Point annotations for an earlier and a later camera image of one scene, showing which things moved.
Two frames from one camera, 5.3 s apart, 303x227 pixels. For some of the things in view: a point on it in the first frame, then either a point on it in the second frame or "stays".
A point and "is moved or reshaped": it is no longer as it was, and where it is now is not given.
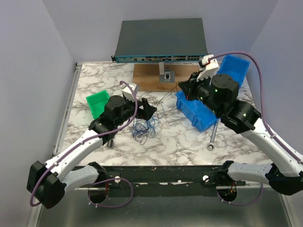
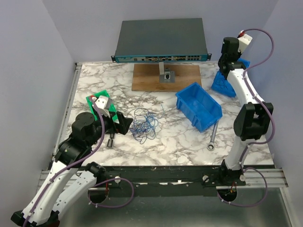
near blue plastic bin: x=201 y=116 stays
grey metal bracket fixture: x=167 y=76 stays
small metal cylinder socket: x=110 y=143 stays
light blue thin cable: x=141 y=127 is moved or reshaped
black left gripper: x=147 y=111 -> x=123 y=125
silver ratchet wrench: x=210 y=145 stays
